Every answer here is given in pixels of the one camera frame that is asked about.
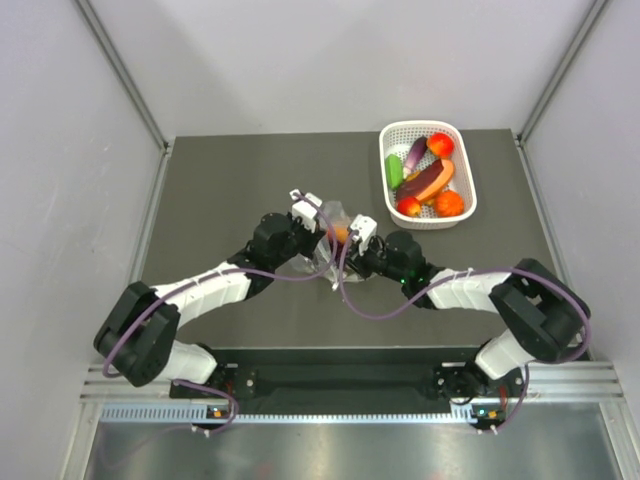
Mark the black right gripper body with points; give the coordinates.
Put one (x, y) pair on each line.
(374, 261)

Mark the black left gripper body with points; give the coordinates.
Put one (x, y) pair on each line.
(300, 239)

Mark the clear zip top bag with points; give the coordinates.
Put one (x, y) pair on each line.
(327, 253)

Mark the fake peach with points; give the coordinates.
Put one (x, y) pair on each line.
(338, 234)

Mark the red yellow fake mango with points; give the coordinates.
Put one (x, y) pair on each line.
(409, 207)

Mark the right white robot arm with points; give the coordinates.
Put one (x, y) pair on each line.
(545, 320)

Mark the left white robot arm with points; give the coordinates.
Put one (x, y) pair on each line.
(138, 337)

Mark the fake papaya half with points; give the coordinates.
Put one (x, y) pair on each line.
(429, 183)

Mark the small yellow fake fruit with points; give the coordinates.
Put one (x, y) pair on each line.
(412, 176)

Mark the orange fake pumpkin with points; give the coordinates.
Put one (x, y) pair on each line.
(448, 204)

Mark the green fake vegetable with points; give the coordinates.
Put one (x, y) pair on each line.
(394, 171)

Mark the purple fake eggplant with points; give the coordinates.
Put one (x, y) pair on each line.
(415, 155)

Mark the white perforated plastic basket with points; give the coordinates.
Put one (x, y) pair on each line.
(397, 138)

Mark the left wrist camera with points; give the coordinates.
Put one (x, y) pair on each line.
(306, 207)

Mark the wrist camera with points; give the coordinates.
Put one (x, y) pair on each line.
(362, 230)
(306, 207)

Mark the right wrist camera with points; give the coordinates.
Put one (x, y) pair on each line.
(362, 230)

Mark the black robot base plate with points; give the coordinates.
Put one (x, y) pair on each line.
(350, 381)

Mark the aluminium frame post left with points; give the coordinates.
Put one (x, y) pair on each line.
(91, 18)

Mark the aluminium frame post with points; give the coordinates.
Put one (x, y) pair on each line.
(578, 40)
(91, 18)

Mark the aluminium frame post right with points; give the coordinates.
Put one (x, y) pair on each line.
(578, 40)

